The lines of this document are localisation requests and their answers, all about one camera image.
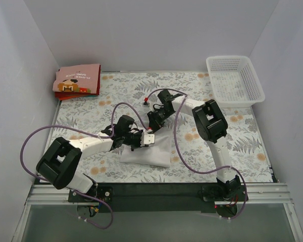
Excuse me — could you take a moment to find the floral patterned table mat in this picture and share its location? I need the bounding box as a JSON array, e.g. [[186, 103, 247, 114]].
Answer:
[[48, 73, 273, 183]]

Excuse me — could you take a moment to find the white t shirt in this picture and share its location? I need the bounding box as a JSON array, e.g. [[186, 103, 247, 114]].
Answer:
[[120, 134, 171, 168]]

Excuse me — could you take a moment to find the purple cable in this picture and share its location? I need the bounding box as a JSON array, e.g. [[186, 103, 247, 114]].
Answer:
[[143, 88, 249, 220], [20, 102, 154, 230]]

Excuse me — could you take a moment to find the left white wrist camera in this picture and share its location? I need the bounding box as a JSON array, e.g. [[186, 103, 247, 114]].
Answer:
[[140, 129, 155, 147]]

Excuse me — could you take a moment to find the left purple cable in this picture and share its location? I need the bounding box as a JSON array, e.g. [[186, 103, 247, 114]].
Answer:
[[20, 102, 154, 230]]

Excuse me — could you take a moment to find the aluminium extrusion rail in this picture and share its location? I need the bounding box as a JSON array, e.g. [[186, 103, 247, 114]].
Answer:
[[13, 183, 303, 241]]

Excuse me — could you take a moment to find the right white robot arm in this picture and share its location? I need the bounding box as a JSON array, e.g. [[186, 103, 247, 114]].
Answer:
[[147, 89, 241, 202]]

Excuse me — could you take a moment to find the folded red t shirt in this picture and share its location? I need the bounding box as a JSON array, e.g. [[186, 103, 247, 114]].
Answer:
[[55, 65, 102, 101]]

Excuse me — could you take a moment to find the white plastic mesh basket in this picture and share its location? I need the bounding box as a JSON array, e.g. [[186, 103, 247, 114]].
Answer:
[[206, 55, 265, 108]]

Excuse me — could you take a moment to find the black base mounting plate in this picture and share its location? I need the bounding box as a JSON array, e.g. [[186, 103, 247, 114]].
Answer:
[[68, 181, 248, 215]]

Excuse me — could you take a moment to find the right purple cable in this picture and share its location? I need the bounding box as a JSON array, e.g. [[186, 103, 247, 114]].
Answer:
[[143, 88, 249, 220]]

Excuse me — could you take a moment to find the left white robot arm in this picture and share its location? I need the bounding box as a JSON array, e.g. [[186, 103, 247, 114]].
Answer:
[[36, 115, 144, 202]]

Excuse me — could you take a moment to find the folded pink printed t shirt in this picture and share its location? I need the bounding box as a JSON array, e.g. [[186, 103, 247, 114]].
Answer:
[[52, 64, 102, 94]]

